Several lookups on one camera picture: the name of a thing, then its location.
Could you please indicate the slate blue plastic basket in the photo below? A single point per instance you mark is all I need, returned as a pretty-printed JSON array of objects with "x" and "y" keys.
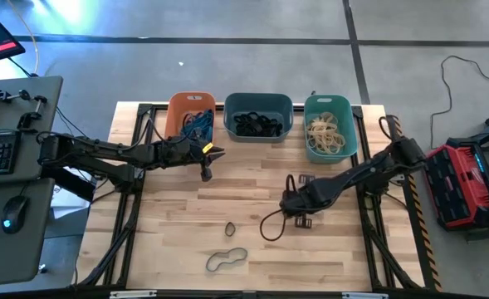
[{"x": 258, "y": 101}]

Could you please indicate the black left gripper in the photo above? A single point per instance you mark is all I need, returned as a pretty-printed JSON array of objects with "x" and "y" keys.
[{"x": 186, "y": 153}]

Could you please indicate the grey desk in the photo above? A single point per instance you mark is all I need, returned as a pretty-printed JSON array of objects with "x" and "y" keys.
[{"x": 3, "y": 257}]

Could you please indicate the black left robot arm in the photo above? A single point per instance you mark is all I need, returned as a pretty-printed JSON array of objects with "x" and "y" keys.
[{"x": 103, "y": 155}]

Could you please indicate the black computer mouse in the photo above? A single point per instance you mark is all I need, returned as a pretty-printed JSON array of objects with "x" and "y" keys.
[{"x": 15, "y": 214}]

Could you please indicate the silver metal bracket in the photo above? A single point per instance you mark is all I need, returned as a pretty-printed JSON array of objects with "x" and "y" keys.
[
  {"x": 132, "y": 294},
  {"x": 364, "y": 295}
]

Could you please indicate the orange plastic basket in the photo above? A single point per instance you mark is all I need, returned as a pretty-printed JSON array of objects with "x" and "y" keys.
[{"x": 175, "y": 112}]

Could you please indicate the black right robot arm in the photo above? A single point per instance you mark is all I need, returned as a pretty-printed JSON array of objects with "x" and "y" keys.
[{"x": 364, "y": 170}]

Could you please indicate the teal green plastic basket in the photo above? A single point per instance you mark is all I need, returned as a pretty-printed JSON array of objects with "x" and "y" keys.
[{"x": 350, "y": 124}]

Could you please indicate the white paper sheet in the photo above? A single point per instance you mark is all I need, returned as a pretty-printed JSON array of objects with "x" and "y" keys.
[{"x": 67, "y": 203}]

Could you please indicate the wide cream rubber band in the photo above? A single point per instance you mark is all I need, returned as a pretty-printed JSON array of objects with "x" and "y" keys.
[{"x": 335, "y": 143}]

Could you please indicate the yellow black hazard tape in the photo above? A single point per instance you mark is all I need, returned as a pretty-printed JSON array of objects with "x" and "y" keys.
[{"x": 423, "y": 236}]

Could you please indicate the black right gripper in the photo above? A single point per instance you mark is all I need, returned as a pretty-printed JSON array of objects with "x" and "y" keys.
[{"x": 306, "y": 199}]

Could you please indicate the red black tool case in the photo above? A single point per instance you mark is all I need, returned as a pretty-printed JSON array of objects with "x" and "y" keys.
[{"x": 464, "y": 187}]

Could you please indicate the short wide black rubber band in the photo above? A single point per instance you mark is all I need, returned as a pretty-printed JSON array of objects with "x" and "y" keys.
[
  {"x": 258, "y": 133},
  {"x": 226, "y": 230},
  {"x": 238, "y": 126}
]

